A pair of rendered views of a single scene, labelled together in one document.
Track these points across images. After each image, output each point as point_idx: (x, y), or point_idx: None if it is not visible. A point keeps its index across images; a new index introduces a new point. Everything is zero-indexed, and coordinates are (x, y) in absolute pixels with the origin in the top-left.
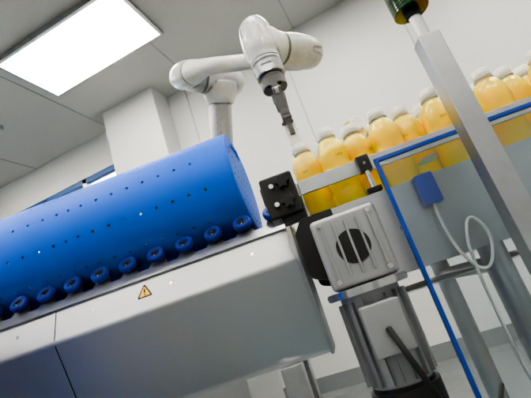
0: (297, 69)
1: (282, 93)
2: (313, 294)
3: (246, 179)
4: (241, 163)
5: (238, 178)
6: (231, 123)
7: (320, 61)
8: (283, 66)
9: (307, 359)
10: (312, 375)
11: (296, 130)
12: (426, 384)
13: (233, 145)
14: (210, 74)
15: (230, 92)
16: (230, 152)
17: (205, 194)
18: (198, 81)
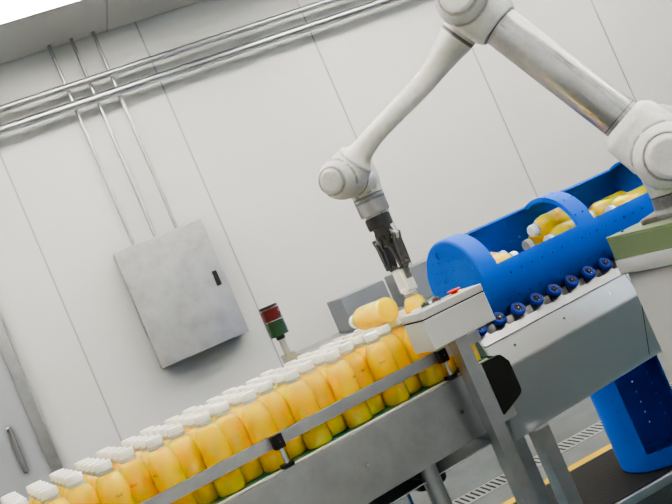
0: (358, 191)
1: (376, 249)
2: None
3: (463, 273)
4: (457, 253)
5: (442, 295)
6: (514, 60)
7: (336, 195)
8: (360, 216)
9: (529, 435)
10: (534, 447)
11: (395, 280)
12: None
13: (443, 244)
14: (435, 86)
15: (468, 37)
16: (433, 271)
17: None
18: (460, 58)
